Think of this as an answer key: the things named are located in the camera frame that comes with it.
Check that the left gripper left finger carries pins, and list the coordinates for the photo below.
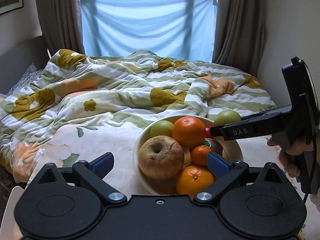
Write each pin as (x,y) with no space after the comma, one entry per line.
(90,176)

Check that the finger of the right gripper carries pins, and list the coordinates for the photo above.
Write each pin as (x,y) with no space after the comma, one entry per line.
(265,115)

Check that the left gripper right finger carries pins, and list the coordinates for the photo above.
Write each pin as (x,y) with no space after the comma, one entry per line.
(229,176)

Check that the small mandarin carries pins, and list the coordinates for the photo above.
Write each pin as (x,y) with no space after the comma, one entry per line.
(199,155)

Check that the large orange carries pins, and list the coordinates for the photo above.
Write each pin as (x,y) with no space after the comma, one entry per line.
(193,180)
(189,131)

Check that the green apple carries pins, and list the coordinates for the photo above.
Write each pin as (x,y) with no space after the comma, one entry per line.
(227,117)
(162,127)

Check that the large wrinkled yellow apple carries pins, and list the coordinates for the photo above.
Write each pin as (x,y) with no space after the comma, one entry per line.
(161,157)

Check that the brown kiwi with sticker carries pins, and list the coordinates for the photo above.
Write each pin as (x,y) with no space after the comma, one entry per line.
(214,145)

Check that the red cherry tomato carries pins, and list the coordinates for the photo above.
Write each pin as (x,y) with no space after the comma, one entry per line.
(208,134)

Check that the person's right hand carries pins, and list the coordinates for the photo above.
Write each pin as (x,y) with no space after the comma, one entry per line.
(296,149)

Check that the floral white tablecloth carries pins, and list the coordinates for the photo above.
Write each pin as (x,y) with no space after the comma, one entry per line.
(245,203)

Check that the cream bowl with yellow cartoon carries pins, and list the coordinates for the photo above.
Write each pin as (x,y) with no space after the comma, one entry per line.
(231,151)

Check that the right brown curtain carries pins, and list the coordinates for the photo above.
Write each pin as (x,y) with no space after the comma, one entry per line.
(239,34)

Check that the brown curtain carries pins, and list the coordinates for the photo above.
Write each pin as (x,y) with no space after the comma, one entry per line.
(61,24)
(239,34)

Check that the floral striped quilt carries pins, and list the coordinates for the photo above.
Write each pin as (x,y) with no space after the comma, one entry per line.
(93,91)

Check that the white chair back left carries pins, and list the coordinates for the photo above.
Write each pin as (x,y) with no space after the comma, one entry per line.
(8,222)

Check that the patterned grey pillow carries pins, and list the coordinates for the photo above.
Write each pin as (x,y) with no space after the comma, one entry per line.
(30,75)

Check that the light blue window sheet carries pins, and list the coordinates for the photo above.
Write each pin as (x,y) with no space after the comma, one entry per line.
(181,29)

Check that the grey bed headboard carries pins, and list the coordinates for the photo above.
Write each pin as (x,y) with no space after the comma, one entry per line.
(15,62)

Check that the left brown curtain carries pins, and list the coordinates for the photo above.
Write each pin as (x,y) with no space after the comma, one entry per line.
(61,24)

